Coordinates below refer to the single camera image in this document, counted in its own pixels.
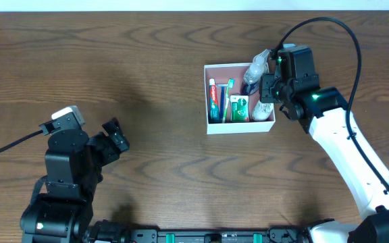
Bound white lotion tube gold cap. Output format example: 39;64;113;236
251;101;274;122

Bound white box pink interior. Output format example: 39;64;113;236
204;63;276;134

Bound green Dettol soap bar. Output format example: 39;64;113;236
230;95;249;123

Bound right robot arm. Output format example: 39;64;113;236
257;45;389;242

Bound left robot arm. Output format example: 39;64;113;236
20;114;130;242

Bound green white toothbrush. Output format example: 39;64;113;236
222;78;234;124

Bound clear foam soap pump bottle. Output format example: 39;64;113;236
241;49;270;96

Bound Colgate toothpaste tube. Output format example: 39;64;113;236
209;78;220;124

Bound blue disposable razor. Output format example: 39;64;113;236
217;84;228;123

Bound black mounting rail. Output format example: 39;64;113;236
82;218;313;243

